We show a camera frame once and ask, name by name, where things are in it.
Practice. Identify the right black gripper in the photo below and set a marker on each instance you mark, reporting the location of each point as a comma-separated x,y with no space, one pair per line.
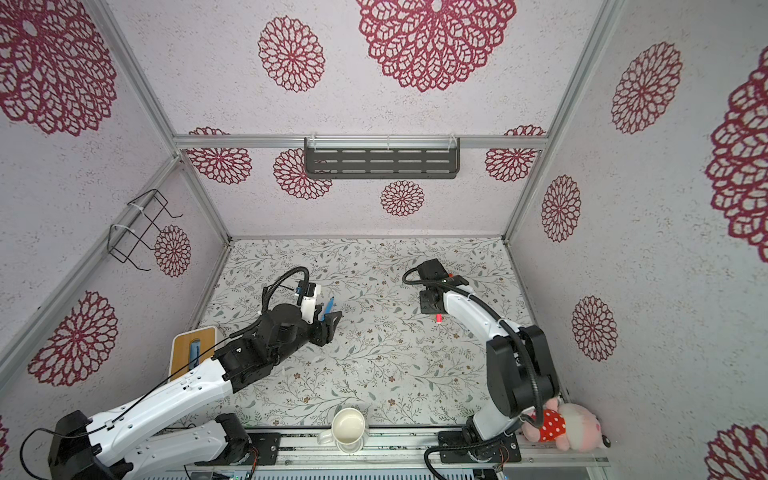
424,303

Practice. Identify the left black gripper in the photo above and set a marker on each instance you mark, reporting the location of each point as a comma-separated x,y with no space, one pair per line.
325,330

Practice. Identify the blue marker pen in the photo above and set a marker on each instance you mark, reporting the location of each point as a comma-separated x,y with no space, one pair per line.
328,309

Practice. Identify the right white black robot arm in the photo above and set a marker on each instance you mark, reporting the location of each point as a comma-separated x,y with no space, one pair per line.
520,374

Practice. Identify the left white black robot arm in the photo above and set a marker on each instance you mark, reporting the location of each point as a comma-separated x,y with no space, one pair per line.
129,441

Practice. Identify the white ceramic mug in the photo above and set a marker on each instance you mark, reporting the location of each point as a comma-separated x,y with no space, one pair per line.
347,431

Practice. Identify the pink plush toy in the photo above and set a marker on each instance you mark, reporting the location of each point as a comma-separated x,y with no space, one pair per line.
569,426

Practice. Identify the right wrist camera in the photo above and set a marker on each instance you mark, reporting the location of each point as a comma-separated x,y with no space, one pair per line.
433,271

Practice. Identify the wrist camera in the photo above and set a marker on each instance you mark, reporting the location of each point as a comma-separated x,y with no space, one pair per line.
309,301
433,271

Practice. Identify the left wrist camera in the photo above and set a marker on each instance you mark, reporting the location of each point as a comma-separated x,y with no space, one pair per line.
309,301

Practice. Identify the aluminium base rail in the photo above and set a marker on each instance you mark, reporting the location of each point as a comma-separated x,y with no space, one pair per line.
402,453

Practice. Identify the dark grey wall shelf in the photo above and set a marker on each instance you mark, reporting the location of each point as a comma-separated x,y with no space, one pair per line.
382,160

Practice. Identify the black wire wall rack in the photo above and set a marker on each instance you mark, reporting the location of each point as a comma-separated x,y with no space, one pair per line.
126,236

